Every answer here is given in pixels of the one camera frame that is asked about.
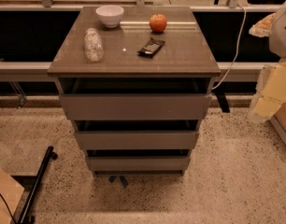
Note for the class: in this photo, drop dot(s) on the cardboard box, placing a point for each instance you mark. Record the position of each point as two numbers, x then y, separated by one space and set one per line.
279 122
10 196

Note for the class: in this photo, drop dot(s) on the brown drawer cabinet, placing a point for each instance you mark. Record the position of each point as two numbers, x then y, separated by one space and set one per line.
184 65

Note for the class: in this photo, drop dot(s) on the clear plastic bottle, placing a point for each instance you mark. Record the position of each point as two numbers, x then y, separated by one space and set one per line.
93 45

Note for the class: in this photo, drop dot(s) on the cardboard box right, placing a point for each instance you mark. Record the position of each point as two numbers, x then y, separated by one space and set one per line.
279 122

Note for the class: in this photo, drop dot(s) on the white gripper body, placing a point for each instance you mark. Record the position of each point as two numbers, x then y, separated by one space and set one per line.
281 36

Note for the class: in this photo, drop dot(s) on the red apple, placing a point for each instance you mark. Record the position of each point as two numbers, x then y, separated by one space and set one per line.
158 23

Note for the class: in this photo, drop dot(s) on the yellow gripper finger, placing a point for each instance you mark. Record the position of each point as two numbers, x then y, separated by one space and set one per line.
262 27
253 117

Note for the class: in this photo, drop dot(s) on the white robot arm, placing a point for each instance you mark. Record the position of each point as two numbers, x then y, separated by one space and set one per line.
277 37

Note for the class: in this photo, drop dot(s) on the drawer grey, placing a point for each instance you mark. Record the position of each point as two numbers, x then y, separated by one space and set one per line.
134 107
137 140
112 164

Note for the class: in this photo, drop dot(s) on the cardboard box left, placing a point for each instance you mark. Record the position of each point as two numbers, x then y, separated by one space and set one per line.
10 196

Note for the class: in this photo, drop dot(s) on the black snack bar packet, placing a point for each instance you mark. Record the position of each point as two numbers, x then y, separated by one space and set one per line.
151 48

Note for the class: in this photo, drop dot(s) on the black metal stand leg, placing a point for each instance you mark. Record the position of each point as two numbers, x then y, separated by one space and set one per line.
25 217

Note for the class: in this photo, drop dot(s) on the white ceramic bowl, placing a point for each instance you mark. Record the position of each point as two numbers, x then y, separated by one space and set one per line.
110 15

